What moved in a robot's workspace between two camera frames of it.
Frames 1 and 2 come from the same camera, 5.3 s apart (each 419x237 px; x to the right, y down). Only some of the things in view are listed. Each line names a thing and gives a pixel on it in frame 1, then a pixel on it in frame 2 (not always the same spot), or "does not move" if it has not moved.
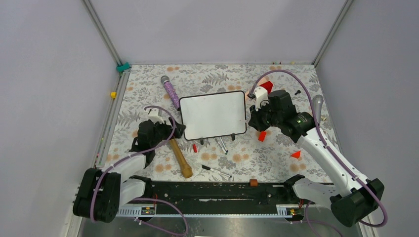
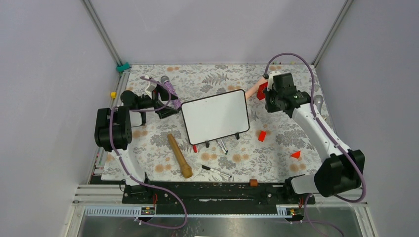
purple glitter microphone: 165,80 does not move
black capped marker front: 209,168 does not move
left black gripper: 167,128 → 164,95
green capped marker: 225,152 does not move
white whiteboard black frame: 213,114 does not move
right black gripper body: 270,118 → 272,98
